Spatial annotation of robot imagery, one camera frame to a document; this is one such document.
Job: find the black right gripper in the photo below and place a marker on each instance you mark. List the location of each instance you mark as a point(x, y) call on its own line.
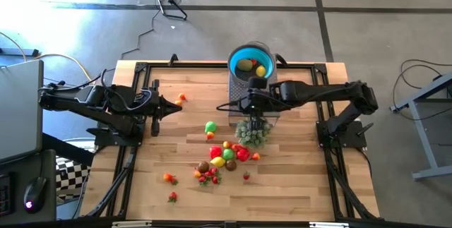
point(261, 101)

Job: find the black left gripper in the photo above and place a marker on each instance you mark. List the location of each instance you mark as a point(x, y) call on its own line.
point(155, 108)

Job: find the yellow plastic lemon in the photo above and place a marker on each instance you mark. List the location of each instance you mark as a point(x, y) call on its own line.
point(260, 71)
point(218, 161)

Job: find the whole brown kiwi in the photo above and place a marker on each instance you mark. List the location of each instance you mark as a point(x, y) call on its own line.
point(244, 64)

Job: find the stemmed red orange fruit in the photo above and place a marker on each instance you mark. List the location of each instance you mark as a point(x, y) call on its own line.
point(253, 61)

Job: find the blue collapsible colander bowl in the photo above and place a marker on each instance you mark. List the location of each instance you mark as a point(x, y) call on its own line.
point(234, 58)

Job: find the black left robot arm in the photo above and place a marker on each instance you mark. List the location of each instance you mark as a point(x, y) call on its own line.
point(77, 97)

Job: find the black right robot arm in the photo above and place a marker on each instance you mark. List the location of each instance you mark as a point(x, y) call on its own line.
point(318, 92)

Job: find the small red yellow fruit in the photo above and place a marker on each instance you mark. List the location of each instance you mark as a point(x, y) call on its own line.
point(210, 135)

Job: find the potted artificial succulent plant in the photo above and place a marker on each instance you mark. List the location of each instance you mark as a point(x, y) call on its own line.
point(247, 139)

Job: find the red plastic tomato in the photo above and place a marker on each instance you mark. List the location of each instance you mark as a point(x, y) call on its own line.
point(236, 147)

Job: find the red bell pepper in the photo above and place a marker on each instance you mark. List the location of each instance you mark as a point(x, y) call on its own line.
point(243, 154)
point(215, 152)

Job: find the perforated grey metal stand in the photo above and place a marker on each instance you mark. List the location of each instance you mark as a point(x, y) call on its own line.
point(234, 92)

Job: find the green plastic apple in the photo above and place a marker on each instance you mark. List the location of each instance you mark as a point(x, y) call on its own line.
point(228, 154)

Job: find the green plastic pear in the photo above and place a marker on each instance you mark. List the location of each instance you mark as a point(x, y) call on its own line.
point(210, 127)

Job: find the brown kiwi half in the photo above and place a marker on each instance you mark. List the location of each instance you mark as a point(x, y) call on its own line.
point(203, 167)
point(231, 165)

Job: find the black white checkerboard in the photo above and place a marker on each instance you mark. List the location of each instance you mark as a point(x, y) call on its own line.
point(70, 176)

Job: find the grey laptop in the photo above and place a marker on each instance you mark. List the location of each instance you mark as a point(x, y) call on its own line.
point(19, 111)

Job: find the black computer mouse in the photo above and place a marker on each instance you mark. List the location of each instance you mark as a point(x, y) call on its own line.
point(34, 194)

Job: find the black power strip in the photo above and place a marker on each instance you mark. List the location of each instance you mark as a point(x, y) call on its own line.
point(17, 52)

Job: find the black keyboard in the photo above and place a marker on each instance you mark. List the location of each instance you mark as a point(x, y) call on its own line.
point(5, 196)

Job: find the black aluminium table frame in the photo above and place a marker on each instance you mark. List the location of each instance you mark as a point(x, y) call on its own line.
point(194, 65)

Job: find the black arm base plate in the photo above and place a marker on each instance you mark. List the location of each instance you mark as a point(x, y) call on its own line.
point(356, 139)
point(97, 138)

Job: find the grey desk frame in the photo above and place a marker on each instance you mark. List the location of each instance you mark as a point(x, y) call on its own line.
point(429, 150)

